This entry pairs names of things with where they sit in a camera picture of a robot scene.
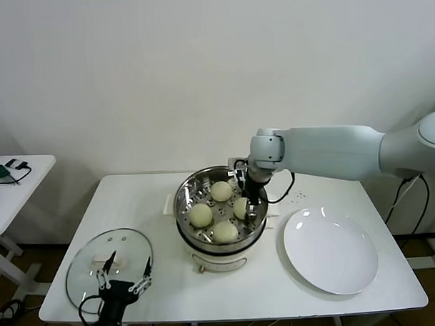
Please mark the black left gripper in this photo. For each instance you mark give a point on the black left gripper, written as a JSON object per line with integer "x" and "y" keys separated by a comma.
{"x": 116, "y": 299}

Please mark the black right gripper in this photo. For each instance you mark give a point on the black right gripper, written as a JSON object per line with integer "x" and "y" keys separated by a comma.
{"x": 254, "y": 188}

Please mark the white steamed baozi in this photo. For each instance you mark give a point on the white steamed baozi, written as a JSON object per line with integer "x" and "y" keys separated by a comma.
{"x": 200, "y": 215}
{"x": 240, "y": 208}
{"x": 225, "y": 232}
{"x": 220, "y": 191}

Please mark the round glass pot lid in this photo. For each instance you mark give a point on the round glass pot lid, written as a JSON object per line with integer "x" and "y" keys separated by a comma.
{"x": 99, "y": 246}

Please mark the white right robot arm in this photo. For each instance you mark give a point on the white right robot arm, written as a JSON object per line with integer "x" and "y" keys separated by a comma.
{"x": 327, "y": 148}

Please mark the perforated steel steamer basket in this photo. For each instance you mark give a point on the perforated steel steamer basket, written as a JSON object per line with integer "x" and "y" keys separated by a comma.
{"x": 183, "y": 196}

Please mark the white electric cooker base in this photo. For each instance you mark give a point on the white electric cooker base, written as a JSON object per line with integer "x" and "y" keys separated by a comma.
{"x": 221, "y": 259}

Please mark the large white round plate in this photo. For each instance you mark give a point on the large white round plate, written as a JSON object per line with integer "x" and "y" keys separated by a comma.
{"x": 327, "y": 248}

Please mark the white side table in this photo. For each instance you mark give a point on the white side table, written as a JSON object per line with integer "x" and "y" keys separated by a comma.
{"x": 25, "y": 198}

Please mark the white black usb plug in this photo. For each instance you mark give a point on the white black usb plug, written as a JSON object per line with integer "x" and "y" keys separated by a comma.
{"x": 11, "y": 163}

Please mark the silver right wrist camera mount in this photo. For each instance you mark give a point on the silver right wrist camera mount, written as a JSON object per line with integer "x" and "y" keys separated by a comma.
{"x": 235, "y": 167}

